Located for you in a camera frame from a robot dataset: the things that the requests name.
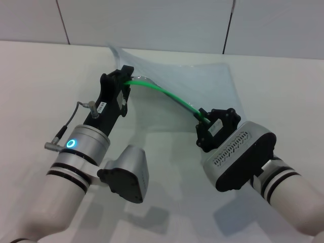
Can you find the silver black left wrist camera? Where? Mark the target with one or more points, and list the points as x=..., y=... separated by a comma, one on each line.
x=126, y=174

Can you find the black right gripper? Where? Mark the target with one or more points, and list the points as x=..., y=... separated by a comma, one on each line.
x=225, y=119

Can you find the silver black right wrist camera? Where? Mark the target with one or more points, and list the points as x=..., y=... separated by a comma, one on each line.
x=240, y=154

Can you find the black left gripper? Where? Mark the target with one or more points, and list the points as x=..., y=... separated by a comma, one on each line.
x=108, y=106

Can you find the clear document bag green zip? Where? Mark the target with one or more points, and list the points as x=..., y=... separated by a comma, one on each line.
x=189, y=81

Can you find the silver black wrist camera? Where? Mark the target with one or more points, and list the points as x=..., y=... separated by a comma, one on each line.
x=126, y=174
x=240, y=154

